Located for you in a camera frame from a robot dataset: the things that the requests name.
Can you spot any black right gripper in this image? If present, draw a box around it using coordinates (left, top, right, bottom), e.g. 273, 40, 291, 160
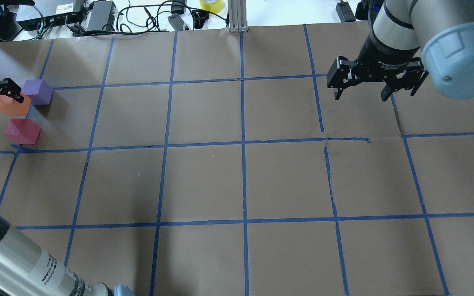
327, 35, 429, 102

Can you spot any orange foam block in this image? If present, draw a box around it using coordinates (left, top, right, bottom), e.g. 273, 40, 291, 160
0, 94, 31, 117

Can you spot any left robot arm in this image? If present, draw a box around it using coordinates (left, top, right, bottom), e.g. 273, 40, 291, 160
0, 215, 133, 296

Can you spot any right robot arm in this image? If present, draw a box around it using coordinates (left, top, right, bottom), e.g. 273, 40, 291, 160
327, 0, 474, 102

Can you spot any purple foam block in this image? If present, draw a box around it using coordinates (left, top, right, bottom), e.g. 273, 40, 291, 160
21, 79, 54, 106

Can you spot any pink foam block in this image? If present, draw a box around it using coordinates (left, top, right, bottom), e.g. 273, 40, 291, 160
4, 118, 41, 145

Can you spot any small black adapter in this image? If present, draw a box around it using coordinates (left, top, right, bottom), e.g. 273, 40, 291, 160
335, 0, 357, 23

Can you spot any black docking hub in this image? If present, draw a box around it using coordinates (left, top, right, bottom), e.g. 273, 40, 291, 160
16, 0, 87, 31

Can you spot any black power adapter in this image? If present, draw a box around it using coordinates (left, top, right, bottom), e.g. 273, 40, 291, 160
86, 0, 116, 31

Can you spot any yellow tape roll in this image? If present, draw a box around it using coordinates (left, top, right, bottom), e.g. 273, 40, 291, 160
199, 0, 224, 14

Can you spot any aluminium frame post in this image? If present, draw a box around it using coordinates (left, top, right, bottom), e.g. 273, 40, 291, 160
228, 0, 249, 32

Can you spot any black cable bundle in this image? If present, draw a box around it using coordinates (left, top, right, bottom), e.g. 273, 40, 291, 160
68, 0, 228, 37

